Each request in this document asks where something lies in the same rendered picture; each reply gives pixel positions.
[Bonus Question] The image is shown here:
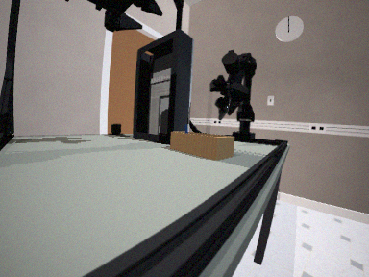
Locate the black metal rack frame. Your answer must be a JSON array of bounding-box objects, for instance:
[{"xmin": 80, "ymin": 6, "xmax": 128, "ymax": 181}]
[{"xmin": 133, "ymin": 29, "xmax": 193, "ymax": 144}]

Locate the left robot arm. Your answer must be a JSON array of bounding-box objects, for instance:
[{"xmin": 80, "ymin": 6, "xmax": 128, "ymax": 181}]
[{"xmin": 209, "ymin": 50, "xmax": 257, "ymax": 133}]

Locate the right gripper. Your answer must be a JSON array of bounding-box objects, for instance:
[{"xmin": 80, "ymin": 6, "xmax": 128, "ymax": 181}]
[{"xmin": 93, "ymin": 0, "xmax": 162, "ymax": 32}]

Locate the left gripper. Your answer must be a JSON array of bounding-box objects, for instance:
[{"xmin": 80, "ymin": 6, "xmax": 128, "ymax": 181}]
[{"xmin": 215, "ymin": 78, "xmax": 249, "ymax": 121}]

